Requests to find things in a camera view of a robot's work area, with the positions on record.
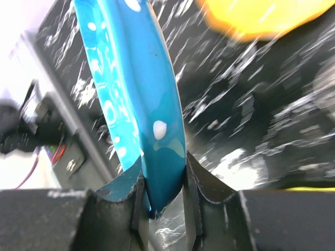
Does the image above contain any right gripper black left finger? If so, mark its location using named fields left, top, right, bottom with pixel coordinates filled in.
left=0, top=156, right=146, bottom=251

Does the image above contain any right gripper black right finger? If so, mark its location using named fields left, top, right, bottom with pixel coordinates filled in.
left=184, top=154, right=334, bottom=250

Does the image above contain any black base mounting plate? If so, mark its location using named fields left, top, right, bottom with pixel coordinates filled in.
left=1, top=81, right=72, bottom=164

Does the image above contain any orange polka dot plate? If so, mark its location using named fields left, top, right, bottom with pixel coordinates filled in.
left=196, top=0, right=334, bottom=42

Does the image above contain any blue polka dot plate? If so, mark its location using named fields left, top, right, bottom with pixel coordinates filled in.
left=74, top=1, right=186, bottom=219

